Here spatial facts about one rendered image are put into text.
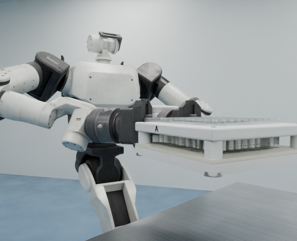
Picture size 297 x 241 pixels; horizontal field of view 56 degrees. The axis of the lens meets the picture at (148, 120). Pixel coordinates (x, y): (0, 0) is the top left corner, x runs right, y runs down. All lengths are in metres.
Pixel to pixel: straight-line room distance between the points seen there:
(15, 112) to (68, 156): 3.86
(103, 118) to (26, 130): 4.42
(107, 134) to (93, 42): 0.52
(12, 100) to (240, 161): 0.57
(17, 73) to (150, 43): 3.28
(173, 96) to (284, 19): 3.00
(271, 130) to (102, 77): 0.68
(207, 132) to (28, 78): 0.67
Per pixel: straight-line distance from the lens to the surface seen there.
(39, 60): 1.03
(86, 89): 1.01
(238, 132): 0.44
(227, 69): 3.84
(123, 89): 1.06
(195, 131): 0.44
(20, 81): 0.92
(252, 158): 0.47
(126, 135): 0.65
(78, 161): 1.25
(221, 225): 0.57
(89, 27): 4.54
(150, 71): 1.19
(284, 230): 0.58
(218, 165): 0.42
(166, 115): 0.79
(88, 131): 0.69
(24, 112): 0.77
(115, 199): 1.07
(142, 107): 0.63
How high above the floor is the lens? 1.07
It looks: 2 degrees down
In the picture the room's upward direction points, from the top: straight up
